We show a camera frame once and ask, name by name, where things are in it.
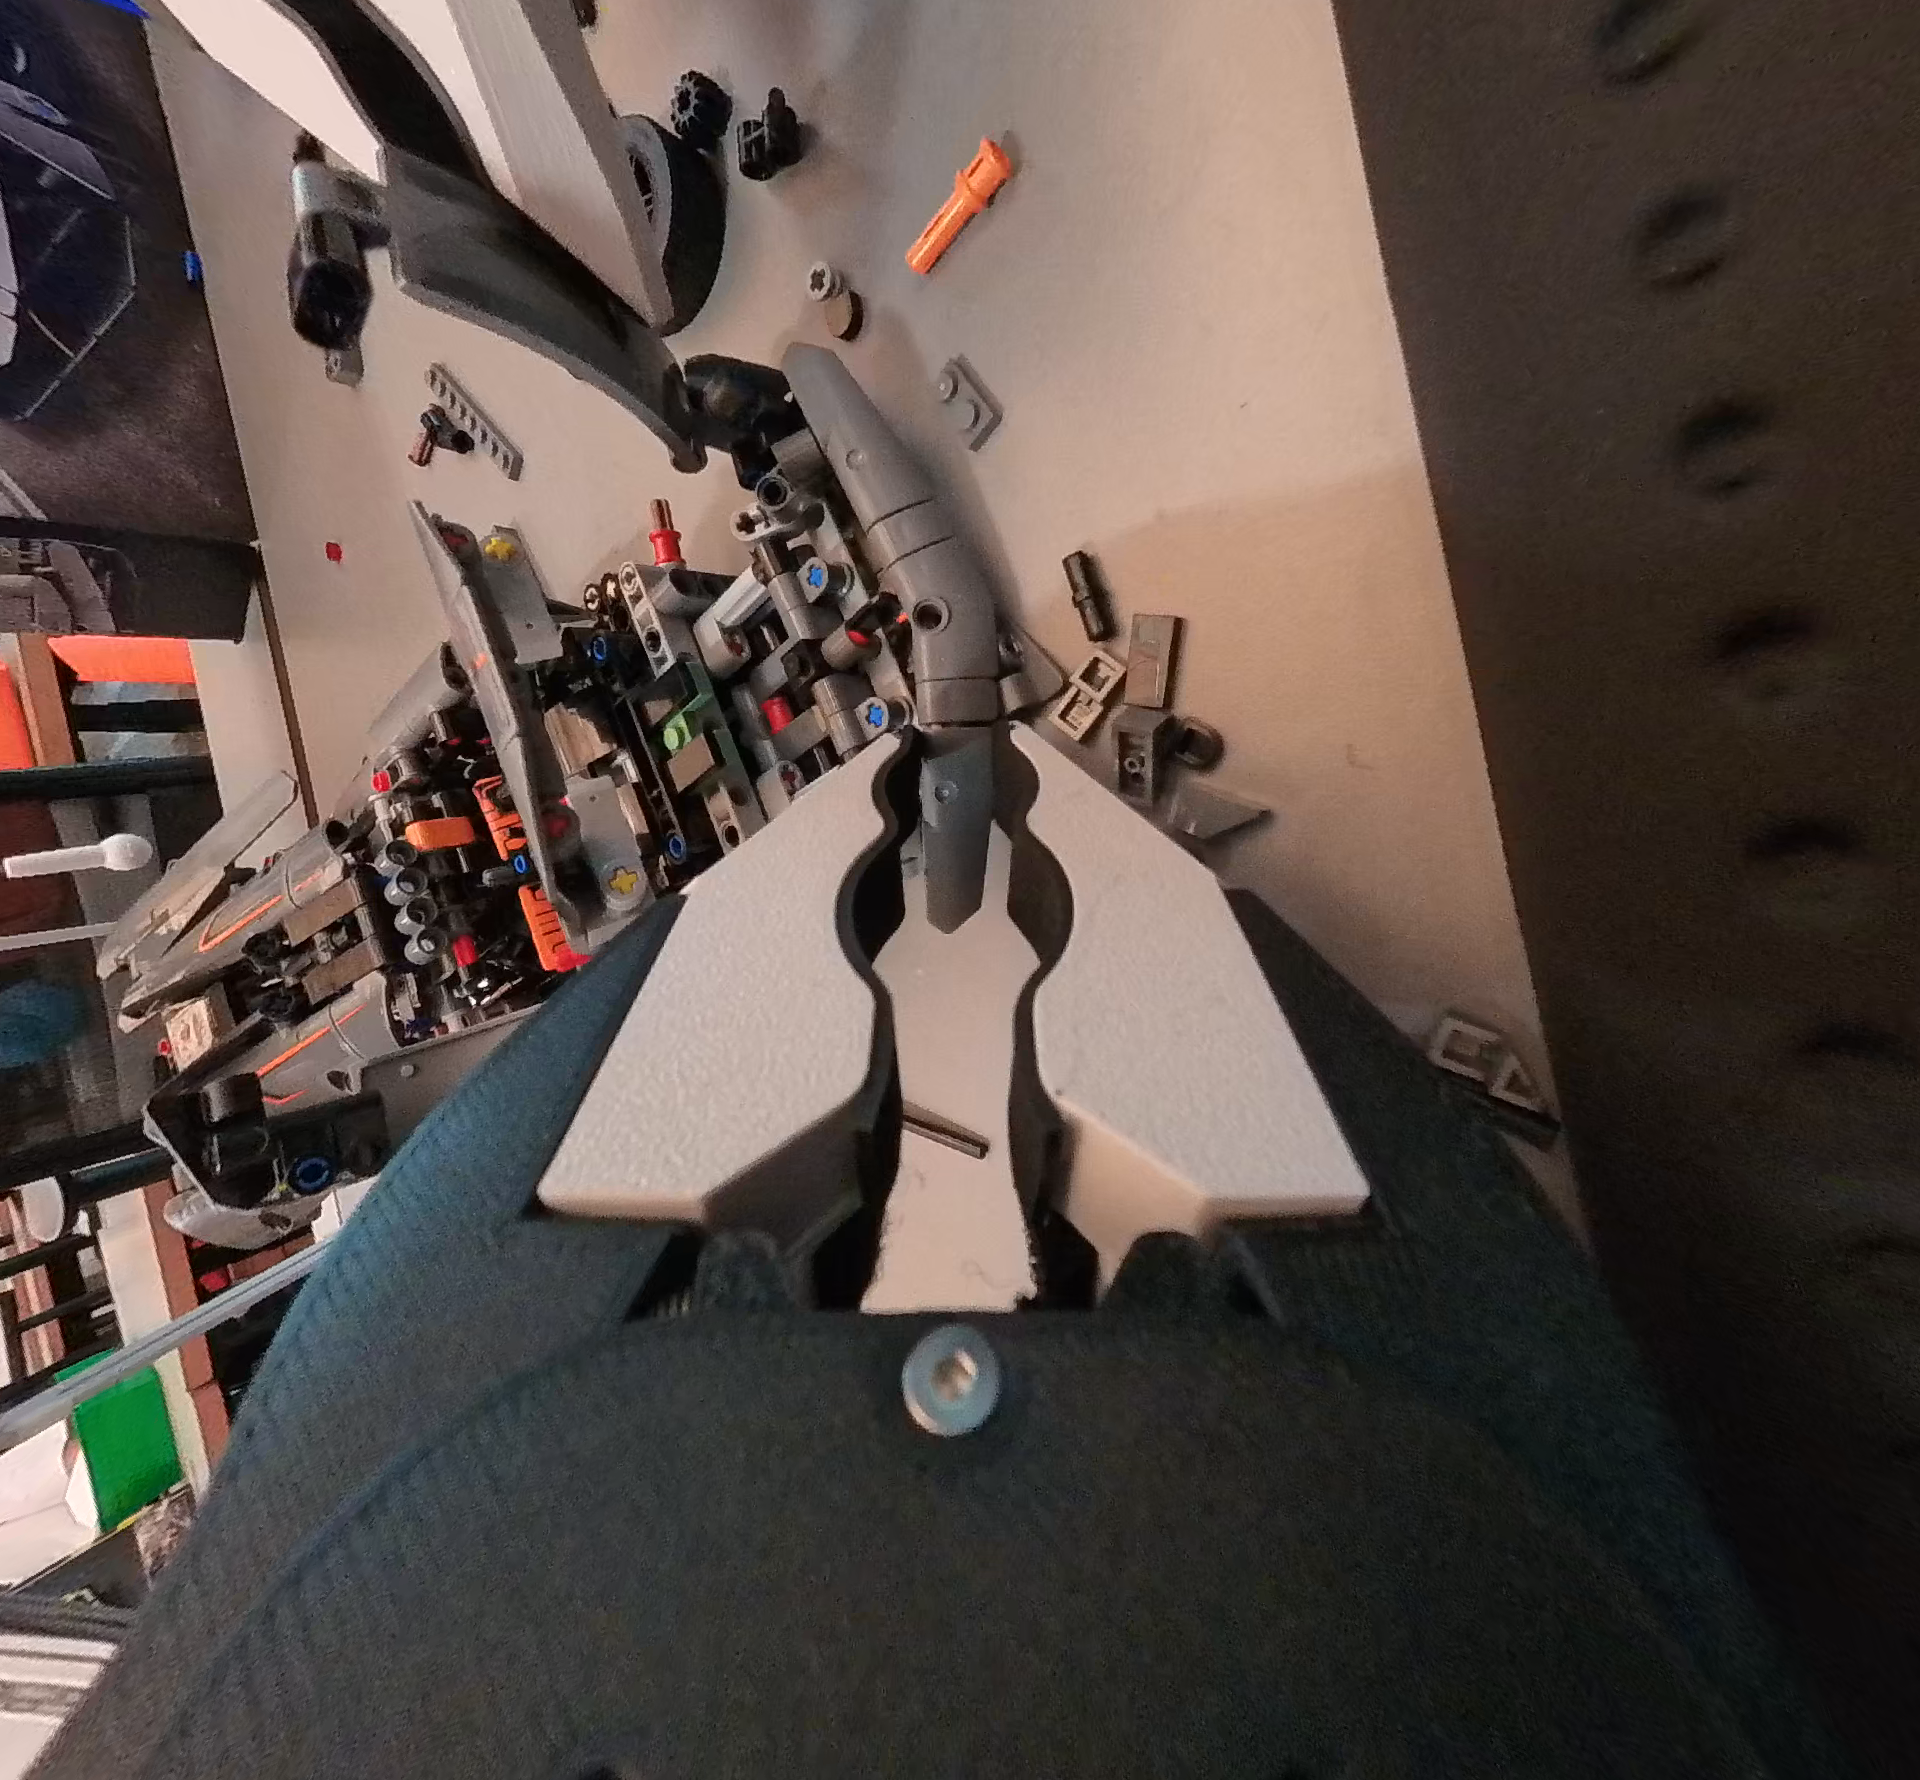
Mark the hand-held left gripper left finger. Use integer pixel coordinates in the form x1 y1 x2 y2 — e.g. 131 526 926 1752
538 732 905 1226

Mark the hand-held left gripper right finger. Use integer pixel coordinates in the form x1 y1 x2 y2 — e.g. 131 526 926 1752
1008 722 1371 1239

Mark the orange lego axle piece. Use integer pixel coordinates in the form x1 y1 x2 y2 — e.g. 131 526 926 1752
905 138 1020 277

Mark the grey lego car model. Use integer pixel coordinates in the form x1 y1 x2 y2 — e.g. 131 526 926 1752
96 138 1037 1250

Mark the black lego wheel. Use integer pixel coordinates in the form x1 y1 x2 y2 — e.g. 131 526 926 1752
607 112 735 330

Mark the dark blurred lego piece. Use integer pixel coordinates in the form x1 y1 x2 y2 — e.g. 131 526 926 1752
1431 1011 1564 1153

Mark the grey lego gear rack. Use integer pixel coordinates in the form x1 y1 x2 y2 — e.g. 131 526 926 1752
424 364 527 482

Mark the black lego set box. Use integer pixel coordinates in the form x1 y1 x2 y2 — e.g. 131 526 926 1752
0 0 268 642

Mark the orange plastic crate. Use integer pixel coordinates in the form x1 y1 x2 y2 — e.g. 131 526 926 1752
0 631 203 770

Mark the green box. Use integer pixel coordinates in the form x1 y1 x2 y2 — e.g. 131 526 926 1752
67 1369 185 1530

